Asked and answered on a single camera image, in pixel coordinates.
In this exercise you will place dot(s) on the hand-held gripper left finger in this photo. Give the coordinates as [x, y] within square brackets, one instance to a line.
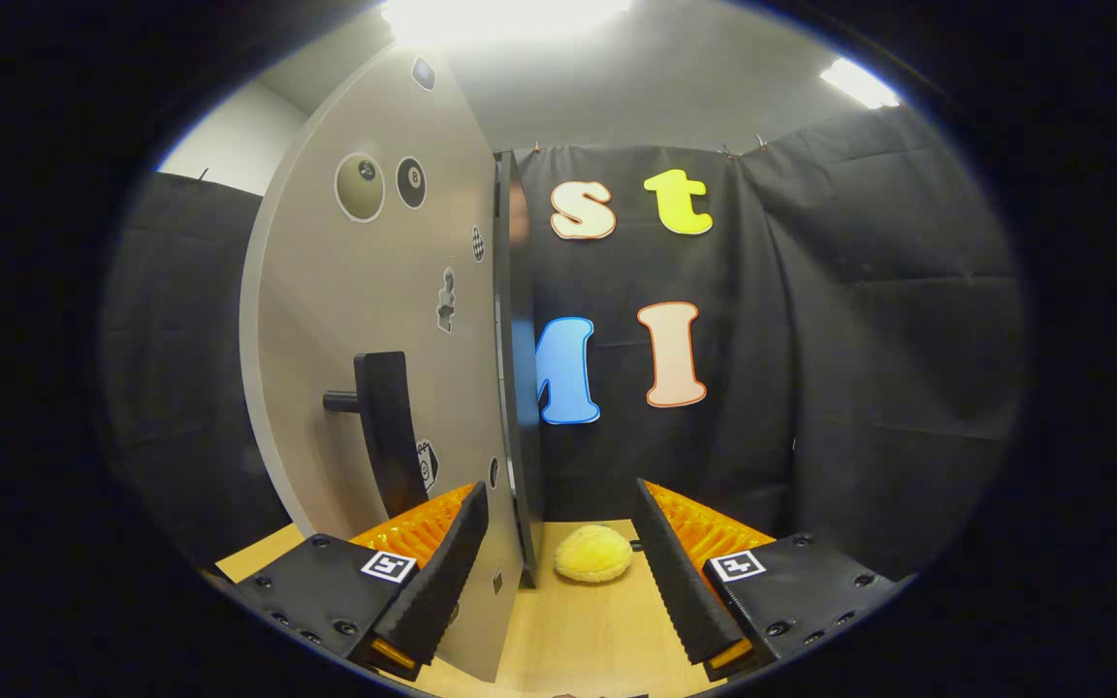
[447, 572]

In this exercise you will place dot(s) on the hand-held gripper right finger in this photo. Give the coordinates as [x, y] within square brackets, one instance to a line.
[680, 582]

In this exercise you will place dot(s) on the dark grey shoe cabinet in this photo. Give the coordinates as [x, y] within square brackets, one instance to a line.
[520, 465]

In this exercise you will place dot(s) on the beige shoe cabinet door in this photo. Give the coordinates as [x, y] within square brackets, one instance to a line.
[326, 320]

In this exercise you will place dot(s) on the yellow plush toy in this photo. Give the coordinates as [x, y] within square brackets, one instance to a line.
[592, 555]

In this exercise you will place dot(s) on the black backdrop cloth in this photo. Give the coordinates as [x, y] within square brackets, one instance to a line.
[859, 339]

